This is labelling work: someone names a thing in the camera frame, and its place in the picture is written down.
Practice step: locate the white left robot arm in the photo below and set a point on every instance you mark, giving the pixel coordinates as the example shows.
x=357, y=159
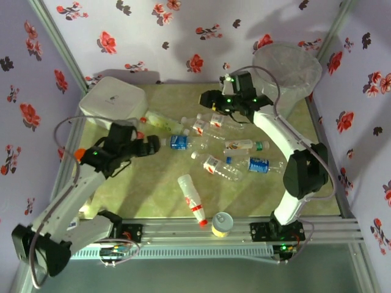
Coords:
x=61, y=207

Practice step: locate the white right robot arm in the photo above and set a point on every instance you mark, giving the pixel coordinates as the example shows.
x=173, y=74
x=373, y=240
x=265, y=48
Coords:
x=275, y=134

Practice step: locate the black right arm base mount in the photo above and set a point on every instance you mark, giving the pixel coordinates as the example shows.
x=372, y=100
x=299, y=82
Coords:
x=259, y=232

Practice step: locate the orange cap pill bottle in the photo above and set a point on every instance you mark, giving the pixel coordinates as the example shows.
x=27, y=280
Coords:
x=80, y=154

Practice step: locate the colourful label bottle green band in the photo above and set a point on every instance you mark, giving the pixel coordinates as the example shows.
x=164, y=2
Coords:
x=238, y=145

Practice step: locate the white lidded storage box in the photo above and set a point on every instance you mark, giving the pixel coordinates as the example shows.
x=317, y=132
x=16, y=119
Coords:
x=113, y=97

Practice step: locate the blue label bottle white cap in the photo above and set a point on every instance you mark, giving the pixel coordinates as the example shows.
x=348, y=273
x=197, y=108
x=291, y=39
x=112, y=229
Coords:
x=178, y=142

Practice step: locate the aluminium side rail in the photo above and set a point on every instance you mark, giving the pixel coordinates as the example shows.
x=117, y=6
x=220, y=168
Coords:
x=62, y=171
x=318, y=122

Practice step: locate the yellow tin can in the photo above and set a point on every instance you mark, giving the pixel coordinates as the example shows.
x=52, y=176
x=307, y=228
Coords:
x=222, y=224

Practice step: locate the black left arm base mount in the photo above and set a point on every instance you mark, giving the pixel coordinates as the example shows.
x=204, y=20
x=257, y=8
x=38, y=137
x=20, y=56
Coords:
x=133, y=232

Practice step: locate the clear bottle red white label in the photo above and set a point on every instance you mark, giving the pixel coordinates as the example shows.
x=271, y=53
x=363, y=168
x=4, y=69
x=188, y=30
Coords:
x=198, y=126
x=217, y=120
x=210, y=163

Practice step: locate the aluminium mounting rail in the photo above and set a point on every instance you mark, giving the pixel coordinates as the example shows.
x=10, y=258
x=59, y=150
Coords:
x=183, y=232

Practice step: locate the pale green bottle red cap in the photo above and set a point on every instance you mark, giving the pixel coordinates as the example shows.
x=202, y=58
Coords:
x=162, y=122

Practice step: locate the clear plastic bin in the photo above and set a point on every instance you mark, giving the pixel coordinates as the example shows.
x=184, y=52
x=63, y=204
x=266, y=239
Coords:
x=293, y=67

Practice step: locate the white bottle red cap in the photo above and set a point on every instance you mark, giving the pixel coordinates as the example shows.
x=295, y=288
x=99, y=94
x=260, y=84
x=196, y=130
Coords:
x=189, y=192

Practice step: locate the small circuit board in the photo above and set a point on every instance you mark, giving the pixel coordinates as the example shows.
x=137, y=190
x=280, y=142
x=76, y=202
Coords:
x=114, y=251

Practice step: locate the aluminium frame post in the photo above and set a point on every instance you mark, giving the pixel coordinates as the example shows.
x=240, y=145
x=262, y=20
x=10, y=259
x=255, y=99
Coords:
x=61, y=45
x=333, y=30

